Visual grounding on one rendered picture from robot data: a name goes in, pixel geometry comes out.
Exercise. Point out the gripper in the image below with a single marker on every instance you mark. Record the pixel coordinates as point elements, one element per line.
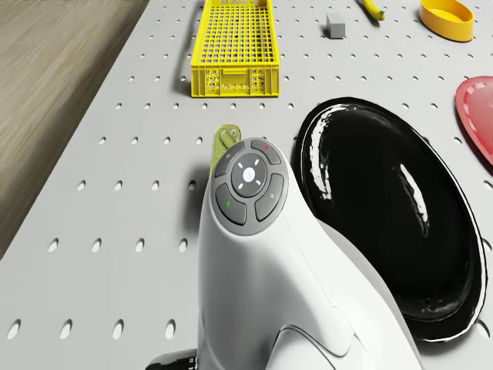
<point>173,360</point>

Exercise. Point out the grey cube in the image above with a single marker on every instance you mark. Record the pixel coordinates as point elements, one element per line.
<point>336,26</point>

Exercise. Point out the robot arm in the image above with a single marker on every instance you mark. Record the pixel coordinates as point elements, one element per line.
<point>269,270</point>

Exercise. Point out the flat-sided can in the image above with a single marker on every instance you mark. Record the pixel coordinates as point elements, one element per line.
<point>222,142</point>

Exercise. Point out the black plate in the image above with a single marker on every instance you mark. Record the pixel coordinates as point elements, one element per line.
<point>369,200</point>

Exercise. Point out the yellow basket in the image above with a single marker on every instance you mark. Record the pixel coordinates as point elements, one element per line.
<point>235,42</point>

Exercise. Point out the red plate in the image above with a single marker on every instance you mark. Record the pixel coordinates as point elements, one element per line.
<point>477,115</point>

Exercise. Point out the banana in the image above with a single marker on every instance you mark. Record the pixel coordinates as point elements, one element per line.
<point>373,9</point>

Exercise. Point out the yellow bowl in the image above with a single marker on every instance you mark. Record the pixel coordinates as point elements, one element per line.
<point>447,23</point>

